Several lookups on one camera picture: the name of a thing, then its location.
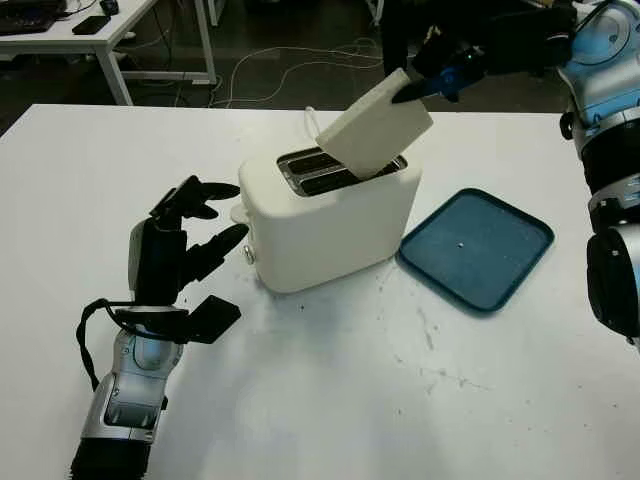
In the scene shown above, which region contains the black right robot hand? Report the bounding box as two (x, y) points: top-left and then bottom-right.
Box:
(391, 4), (576, 105)

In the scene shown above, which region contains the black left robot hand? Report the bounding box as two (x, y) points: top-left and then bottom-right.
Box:
(128, 174), (250, 309)

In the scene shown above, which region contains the white bread slice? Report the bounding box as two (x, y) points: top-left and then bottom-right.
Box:
(315, 68), (434, 180)

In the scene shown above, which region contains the cream white two-slot toaster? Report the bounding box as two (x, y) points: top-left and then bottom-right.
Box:
(238, 139), (424, 295)

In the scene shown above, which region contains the blue plastic tray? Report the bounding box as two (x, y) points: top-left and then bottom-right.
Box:
(397, 187), (556, 318)

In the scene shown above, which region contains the white office desk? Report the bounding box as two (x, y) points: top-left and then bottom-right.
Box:
(0, 0), (218, 107)

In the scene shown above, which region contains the black smartphone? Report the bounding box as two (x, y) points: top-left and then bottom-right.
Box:
(72, 15), (112, 37)

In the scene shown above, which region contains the black laptop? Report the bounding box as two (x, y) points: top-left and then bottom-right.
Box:
(0, 0), (67, 37)

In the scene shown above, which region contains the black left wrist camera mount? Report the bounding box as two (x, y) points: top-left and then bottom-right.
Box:
(113, 294), (243, 346)

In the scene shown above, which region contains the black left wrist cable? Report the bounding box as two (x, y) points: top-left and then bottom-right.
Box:
(75, 298), (137, 392)

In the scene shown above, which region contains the white toaster power cord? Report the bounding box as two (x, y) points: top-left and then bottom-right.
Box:
(304, 105), (324, 145)

